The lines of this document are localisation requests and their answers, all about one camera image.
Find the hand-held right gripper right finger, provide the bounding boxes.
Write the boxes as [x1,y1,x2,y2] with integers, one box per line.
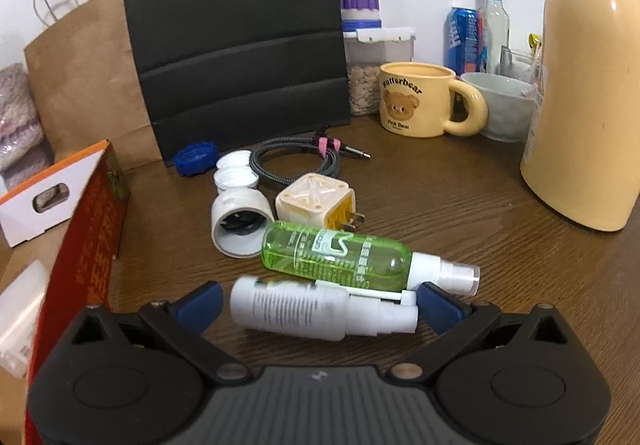
[387,281,571,386]

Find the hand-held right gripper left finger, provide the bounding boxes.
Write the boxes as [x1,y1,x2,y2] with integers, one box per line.
[70,281,253,386]

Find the white spray bottle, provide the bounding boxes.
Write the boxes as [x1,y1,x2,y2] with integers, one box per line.
[230,276,418,342]

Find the white plastic cylinder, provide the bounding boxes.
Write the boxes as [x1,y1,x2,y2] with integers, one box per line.
[210,187,277,258]

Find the green spray bottle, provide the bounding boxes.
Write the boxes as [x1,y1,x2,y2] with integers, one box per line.
[261,221,482,296]

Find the orange and white cardboard box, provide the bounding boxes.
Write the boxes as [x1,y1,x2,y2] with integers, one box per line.
[0,140,131,445]

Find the white bottle cap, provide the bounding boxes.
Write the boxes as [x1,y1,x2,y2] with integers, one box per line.
[218,151,251,172]
[214,167,260,190]

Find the blue bottle cap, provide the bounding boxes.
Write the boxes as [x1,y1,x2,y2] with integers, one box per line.
[171,141,219,177]

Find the cream plug adapter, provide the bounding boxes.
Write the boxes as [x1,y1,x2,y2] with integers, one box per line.
[275,173,366,232]

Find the grey braided cable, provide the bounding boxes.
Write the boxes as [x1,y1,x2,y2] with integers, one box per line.
[248,125,372,184]

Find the translucent plastic container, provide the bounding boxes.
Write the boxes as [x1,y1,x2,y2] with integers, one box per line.
[0,260,48,378]

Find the grey ceramic bowl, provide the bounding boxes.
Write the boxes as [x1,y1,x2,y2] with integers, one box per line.
[460,72,538,143]

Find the yellow bear mug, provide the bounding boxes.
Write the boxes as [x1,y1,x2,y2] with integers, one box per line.
[378,62,488,138]

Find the clear food container with oats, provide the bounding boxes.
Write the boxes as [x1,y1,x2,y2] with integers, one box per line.
[342,27,416,117]

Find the beige thermos jug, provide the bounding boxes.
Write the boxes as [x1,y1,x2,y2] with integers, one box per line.
[520,0,640,233]

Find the clear drinking glass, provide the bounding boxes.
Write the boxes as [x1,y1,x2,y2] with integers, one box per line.
[500,45,543,86]

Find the brown paper bag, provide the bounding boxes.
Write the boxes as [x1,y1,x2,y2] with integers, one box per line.
[24,0,163,170]

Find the black paper bag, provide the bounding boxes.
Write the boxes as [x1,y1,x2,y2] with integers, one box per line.
[119,0,352,168]

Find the pink mottled ceramic vase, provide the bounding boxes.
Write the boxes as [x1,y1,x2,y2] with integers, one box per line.
[0,62,56,190]

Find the blue drink can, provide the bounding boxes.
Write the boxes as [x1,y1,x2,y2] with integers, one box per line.
[445,7,486,76]

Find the clear glass bottle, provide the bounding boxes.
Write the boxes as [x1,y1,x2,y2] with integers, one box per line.
[479,0,511,74]

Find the purple lidded jar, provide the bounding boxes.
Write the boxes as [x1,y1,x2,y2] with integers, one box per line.
[340,0,383,32]

